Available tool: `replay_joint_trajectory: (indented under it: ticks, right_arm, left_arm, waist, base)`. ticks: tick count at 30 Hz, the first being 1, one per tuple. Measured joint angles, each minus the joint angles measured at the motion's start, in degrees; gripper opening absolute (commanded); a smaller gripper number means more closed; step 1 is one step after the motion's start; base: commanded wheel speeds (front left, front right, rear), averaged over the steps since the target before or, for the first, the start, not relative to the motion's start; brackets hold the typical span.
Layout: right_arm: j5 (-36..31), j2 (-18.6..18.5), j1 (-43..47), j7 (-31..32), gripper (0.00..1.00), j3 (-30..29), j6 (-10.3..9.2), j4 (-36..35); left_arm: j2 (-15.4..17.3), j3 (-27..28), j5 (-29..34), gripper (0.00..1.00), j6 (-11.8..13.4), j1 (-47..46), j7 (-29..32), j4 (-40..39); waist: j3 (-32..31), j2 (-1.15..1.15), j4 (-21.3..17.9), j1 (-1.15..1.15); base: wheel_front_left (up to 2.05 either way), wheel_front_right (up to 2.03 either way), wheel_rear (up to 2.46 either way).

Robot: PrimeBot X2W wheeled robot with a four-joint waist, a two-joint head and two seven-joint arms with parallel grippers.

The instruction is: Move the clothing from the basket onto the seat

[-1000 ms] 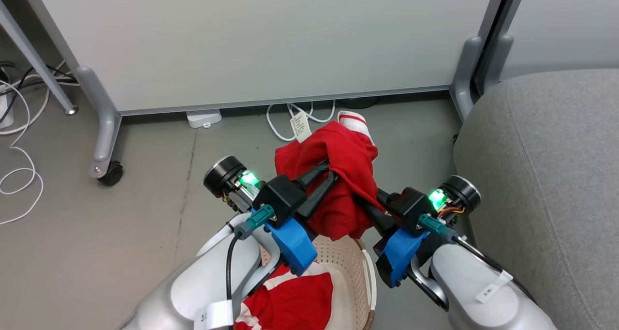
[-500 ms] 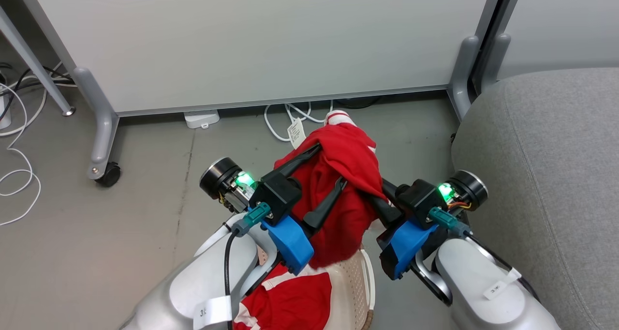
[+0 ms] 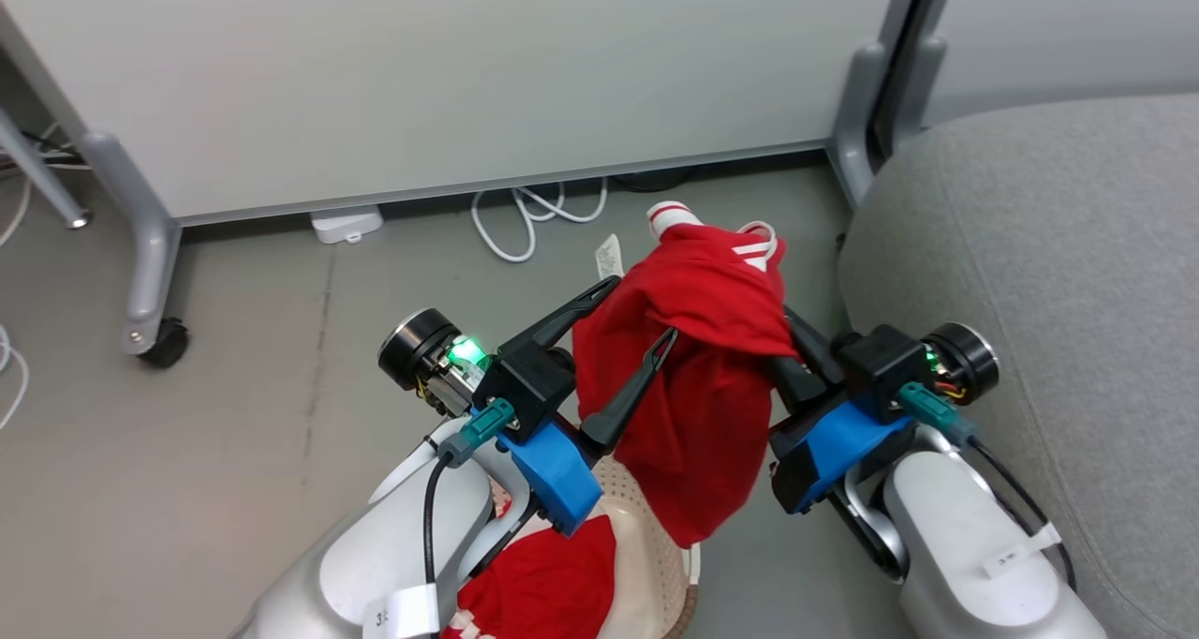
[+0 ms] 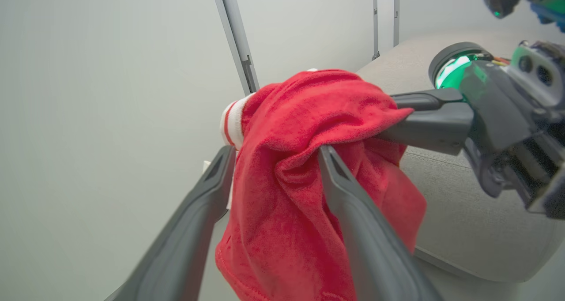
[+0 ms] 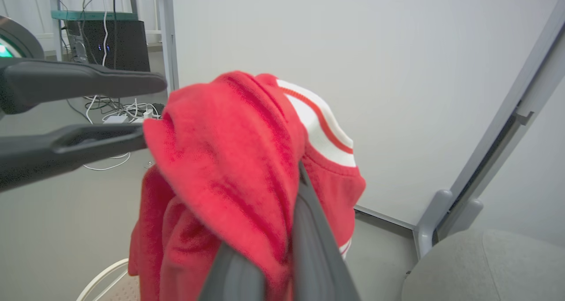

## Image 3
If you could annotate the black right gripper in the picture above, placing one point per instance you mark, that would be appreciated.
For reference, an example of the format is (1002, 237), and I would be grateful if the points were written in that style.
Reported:
(885, 358)

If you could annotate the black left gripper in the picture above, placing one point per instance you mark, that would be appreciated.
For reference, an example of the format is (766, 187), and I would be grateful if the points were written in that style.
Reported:
(534, 377)

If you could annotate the red shirt with white stripes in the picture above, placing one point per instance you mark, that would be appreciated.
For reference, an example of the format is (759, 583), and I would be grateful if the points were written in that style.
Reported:
(703, 405)

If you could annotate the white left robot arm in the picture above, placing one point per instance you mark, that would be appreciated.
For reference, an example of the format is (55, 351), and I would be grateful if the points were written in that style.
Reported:
(393, 545)

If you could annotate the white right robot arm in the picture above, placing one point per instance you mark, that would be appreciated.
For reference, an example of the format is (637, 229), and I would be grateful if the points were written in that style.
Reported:
(946, 527)

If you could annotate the beige perforated laundry basket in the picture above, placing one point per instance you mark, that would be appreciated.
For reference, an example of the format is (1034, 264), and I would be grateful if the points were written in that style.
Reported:
(646, 564)

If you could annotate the red garment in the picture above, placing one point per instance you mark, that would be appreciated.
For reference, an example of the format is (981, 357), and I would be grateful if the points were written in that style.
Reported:
(553, 583)

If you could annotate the grey partition leg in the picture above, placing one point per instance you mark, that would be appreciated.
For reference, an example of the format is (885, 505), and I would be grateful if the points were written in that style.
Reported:
(857, 124)
(148, 245)
(918, 86)

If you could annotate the grey fabric sofa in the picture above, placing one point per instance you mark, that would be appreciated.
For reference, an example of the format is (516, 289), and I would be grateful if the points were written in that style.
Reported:
(1049, 292)

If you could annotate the white power adapter box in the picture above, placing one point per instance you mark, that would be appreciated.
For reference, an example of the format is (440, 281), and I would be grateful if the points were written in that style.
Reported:
(347, 224)

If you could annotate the large white partition panel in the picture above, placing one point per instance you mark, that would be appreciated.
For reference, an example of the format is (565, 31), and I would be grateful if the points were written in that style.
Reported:
(468, 67)

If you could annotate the narrow white partition panel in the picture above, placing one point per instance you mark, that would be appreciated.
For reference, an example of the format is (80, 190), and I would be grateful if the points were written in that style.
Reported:
(1058, 30)

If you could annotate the black caster wheel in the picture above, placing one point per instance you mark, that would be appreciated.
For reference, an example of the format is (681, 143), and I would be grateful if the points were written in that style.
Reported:
(169, 344)

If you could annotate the grey metal table leg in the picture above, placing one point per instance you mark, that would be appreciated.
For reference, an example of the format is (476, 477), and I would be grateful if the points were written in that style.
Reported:
(42, 175)

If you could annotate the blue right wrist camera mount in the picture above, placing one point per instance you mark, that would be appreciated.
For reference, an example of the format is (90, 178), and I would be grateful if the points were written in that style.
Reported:
(834, 442)

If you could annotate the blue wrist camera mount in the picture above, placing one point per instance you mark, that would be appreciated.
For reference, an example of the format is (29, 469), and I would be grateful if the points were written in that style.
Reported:
(834, 442)
(557, 475)

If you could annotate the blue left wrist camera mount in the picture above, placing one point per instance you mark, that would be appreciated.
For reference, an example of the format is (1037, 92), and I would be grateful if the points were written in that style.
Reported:
(557, 475)

